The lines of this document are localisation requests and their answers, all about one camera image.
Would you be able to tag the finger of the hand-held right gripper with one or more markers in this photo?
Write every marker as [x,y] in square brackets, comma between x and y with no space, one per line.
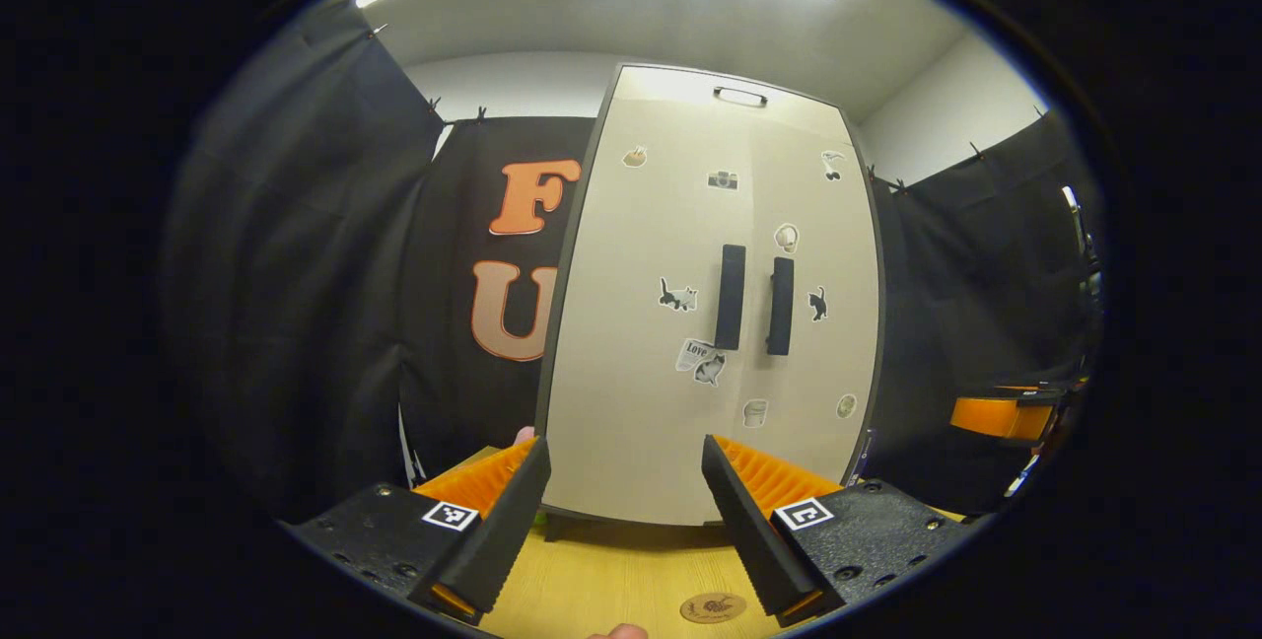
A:
[1001,417]

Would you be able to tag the white cabinet door headphone sticker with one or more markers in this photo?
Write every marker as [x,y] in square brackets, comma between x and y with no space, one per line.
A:
[838,343]

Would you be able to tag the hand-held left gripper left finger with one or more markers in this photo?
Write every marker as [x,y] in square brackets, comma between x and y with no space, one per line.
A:
[503,540]

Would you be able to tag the white cabinet door phone sticker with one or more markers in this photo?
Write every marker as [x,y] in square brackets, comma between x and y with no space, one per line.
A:
[631,402]

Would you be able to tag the white cabinet body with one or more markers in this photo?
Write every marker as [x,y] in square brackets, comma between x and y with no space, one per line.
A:
[570,254]

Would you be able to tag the white blue-tipped object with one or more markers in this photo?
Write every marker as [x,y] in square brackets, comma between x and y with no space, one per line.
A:
[1021,476]

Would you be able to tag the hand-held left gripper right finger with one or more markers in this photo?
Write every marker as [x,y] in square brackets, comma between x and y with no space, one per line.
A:
[749,540]

